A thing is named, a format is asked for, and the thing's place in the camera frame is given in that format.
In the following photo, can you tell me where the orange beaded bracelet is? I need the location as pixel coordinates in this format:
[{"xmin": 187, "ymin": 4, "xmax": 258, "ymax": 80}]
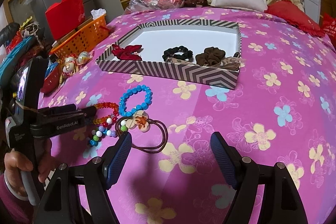
[{"xmin": 92, "ymin": 101, "xmax": 120, "ymax": 125}]

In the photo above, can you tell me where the multicolour round bead bracelet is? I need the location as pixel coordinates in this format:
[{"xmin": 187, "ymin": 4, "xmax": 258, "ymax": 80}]
[{"xmin": 88, "ymin": 116, "xmax": 129, "ymax": 147}]

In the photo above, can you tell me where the flower charm hair tie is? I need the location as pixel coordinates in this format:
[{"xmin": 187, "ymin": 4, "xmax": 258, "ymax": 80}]
[{"xmin": 115, "ymin": 109, "xmax": 169, "ymax": 154}]

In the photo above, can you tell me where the blue beaded bracelet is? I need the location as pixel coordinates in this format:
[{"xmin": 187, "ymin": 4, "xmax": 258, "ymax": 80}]
[{"xmin": 118, "ymin": 84, "xmax": 153, "ymax": 117}]

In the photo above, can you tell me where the red satin bow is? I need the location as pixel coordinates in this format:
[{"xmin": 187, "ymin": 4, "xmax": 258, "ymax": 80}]
[{"xmin": 112, "ymin": 44, "xmax": 142, "ymax": 61}]

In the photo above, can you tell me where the black scrunchie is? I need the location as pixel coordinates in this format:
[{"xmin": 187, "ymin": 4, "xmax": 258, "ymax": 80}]
[{"xmin": 162, "ymin": 46, "xmax": 193, "ymax": 61}]

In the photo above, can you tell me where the brown scrunchie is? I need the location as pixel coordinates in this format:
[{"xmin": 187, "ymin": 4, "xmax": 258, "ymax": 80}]
[{"xmin": 195, "ymin": 47, "xmax": 226, "ymax": 67}]

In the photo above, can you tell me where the person's left hand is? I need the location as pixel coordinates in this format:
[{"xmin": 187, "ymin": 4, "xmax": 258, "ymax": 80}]
[{"xmin": 4, "ymin": 139, "xmax": 56, "ymax": 197}]

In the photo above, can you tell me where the blue foil wrapper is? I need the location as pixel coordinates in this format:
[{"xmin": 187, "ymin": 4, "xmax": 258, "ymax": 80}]
[{"xmin": 45, "ymin": 62, "xmax": 59, "ymax": 79}]

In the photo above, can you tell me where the wrapped egg ornament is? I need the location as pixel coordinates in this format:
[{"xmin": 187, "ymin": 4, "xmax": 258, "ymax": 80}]
[{"xmin": 76, "ymin": 51, "xmax": 93, "ymax": 65}]

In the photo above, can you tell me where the orange plastic basket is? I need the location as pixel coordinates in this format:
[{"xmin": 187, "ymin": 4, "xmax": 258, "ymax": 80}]
[{"xmin": 49, "ymin": 14, "xmax": 109, "ymax": 59}]

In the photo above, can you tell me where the red paper bag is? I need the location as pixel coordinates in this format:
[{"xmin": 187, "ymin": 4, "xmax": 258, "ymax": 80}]
[{"xmin": 45, "ymin": 0, "xmax": 85, "ymax": 40}]

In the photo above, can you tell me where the white crumpled tissue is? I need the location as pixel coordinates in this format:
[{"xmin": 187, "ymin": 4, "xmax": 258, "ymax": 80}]
[{"xmin": 91, "ymin": 9, "xmax": 106, "ymax": 20}]

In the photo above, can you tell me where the clear plastic bag of items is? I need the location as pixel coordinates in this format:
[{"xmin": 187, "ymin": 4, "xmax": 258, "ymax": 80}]
[{"xmin": 124, "ymin": 0, "xmax": 184, "ymax": 14}]

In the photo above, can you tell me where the striped shallow cardboard box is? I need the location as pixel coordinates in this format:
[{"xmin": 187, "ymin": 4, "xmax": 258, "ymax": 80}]
[{"xmin": 96, "ymin": 19, "xmax": 242, "ymax": 89}]

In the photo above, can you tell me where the red shopping bag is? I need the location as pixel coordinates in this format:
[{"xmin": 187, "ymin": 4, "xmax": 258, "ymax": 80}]
[{"xmin": 322, "ymin": 13, "xmax": 336, "ymax": 44}]

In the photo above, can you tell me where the red cushion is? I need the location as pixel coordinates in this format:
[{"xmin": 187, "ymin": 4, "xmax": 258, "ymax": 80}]
[{"xmin": 265, "ymin": 0, "xmax": 325, "ymax": 38}]

